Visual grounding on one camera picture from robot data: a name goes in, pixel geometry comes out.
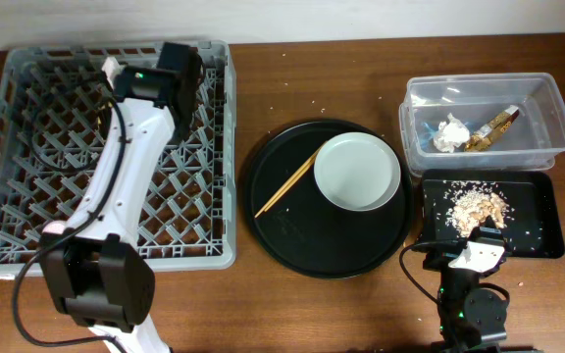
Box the wooden chopstick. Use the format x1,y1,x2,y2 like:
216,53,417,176
262,149,324,213
254,146,324,219

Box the round black tray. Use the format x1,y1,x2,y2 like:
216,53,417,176
242,119,415,278

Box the clear plastic waste bin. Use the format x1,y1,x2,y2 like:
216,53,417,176
398,72,565,178

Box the grey plastic dishwasher rack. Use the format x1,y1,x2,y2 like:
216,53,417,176
0,40,236,279

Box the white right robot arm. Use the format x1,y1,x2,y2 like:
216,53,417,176
423,217,510,352

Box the black rectangular tray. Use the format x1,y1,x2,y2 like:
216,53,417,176
419,170,565,259

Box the pink plastic cup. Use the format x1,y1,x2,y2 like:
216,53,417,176
42,221,67,235

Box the brown Nescafe sachet wrapper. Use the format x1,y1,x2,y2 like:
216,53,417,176
464,105,520,152

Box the food scraps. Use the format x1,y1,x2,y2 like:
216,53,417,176
443,180,515,238

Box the crumpled white tissue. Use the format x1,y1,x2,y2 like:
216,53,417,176
433,114,471,153

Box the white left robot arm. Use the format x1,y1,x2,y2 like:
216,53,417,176
39,42,203,352

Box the white round plate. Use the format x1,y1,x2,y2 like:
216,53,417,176
313,132,402,212

